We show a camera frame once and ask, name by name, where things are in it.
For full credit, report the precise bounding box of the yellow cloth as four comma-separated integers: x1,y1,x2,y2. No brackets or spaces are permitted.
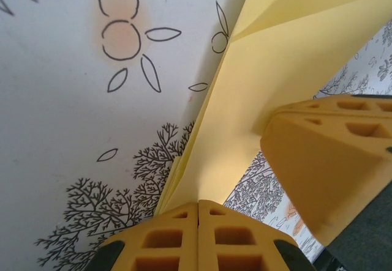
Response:
154,0,392,220

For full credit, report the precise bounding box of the floral patterned tablecloth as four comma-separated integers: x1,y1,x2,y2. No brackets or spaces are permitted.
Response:
0,0,392,271

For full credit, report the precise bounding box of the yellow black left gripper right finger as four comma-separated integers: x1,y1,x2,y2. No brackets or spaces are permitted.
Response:
198,199,317,271

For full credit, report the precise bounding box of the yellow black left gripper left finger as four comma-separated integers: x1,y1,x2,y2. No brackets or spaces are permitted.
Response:
90,200,200,271

